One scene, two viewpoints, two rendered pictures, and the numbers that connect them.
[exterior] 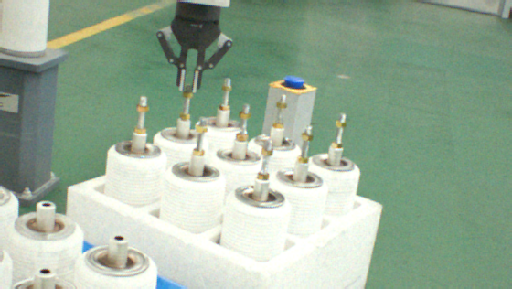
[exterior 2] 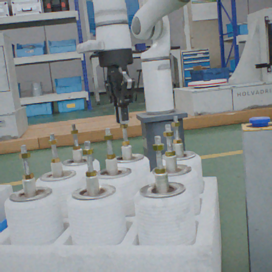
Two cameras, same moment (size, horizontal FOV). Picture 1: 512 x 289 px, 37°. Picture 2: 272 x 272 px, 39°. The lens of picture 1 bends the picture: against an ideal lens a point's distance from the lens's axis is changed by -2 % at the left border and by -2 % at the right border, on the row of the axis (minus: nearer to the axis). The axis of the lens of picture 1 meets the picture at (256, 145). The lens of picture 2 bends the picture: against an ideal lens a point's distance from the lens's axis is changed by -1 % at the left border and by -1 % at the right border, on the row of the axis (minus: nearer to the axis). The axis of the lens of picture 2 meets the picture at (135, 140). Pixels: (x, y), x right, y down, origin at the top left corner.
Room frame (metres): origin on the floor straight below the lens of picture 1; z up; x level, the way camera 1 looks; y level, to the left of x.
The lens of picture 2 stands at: (1.08, -0.70, 0.44)
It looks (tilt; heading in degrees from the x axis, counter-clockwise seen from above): 10 degrees down; 74
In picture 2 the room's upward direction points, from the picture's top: 6 degrees counter-clockwise
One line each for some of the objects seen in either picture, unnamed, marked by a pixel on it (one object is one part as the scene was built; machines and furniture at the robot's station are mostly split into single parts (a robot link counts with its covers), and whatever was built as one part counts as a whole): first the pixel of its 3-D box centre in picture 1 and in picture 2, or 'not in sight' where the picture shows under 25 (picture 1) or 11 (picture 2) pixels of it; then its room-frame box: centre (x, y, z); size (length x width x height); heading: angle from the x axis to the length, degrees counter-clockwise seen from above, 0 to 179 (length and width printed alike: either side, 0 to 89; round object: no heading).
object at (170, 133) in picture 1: (182, 135); (127, 158); (1.30, 0.13, 0.25); 0.08 x 0.08 x 0.01
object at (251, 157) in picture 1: (238, 156); (112, 173); (1.24, 0.03, 0.25); 0.08 x 0.08 x 0.01
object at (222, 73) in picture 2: not in sight; (209, 82); (3.68, 4.20, 0.19); 0.50 x 0.41 x 0.37; 85
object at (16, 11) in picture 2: not in sight; (27, 10); (1.40, 4.88, 1.42); 0.43 x 0.37 x 0.19; 84
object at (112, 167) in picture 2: (240, 149); (112, 167); (1.24, 0.03, 0.26); 0.02 x 0.02 x 0.03
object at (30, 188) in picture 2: (261, 188); (30, 187); (1.08, -0.02, 0.26); 0.02 x 0.02 x 0.03
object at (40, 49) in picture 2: not in sight; (31, 49); (1.38, 4.93, 0.90); 0.50 x 0.38 x 0.21; 79
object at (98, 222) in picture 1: (225, 243); (122, 248); (1.24, 0.03, 0.09); 0.39 x 0.39 x 0.18; 60
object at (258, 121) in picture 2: (293, 83); (260, 122); (1.53, -0.05, 0.32); 0.04 x 0.04 x 0.02
